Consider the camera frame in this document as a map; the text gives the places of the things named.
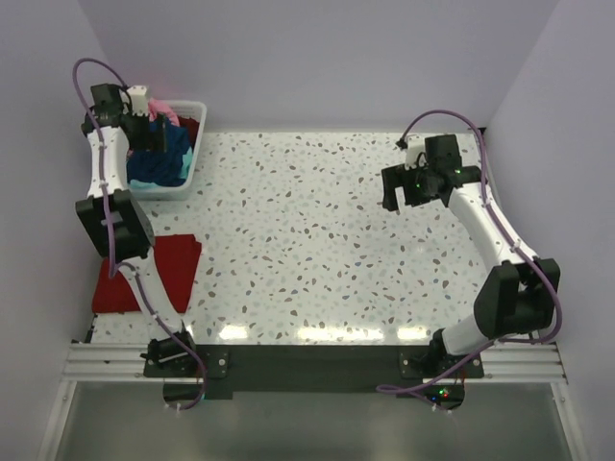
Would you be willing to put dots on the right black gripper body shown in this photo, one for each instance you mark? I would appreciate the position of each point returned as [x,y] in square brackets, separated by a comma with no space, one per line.
[415,182]

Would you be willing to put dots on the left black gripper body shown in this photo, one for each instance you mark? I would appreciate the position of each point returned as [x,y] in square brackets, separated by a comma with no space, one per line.
[142,138]

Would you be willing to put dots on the dark blue t shirt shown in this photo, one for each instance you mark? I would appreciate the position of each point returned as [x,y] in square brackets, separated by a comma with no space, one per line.
[176,139]

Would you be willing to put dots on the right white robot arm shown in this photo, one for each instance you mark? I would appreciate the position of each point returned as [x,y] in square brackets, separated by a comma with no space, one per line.
[519,295]

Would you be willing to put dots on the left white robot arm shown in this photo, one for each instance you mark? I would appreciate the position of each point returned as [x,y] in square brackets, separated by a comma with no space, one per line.
[117,124]

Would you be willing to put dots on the pink t shirt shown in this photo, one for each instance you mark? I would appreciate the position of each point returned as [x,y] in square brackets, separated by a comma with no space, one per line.
[157,107]

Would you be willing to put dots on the dark red t shirt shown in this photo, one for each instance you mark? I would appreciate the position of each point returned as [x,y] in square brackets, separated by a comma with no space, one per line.
[192,127]

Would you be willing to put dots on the teal t shirt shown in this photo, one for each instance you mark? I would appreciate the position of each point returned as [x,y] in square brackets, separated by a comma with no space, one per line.
[149,169]

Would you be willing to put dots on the white plastic laundry basket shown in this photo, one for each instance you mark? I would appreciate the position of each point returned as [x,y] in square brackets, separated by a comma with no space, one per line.
[192,109]

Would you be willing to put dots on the folded red t shirt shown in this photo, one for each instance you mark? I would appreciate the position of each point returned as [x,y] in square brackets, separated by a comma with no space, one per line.
[177,257]

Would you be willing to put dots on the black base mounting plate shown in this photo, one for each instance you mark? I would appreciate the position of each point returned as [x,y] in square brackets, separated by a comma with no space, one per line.
[324,369]

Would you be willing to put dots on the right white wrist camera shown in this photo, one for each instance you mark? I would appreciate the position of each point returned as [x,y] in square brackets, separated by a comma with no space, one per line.
[413,147]

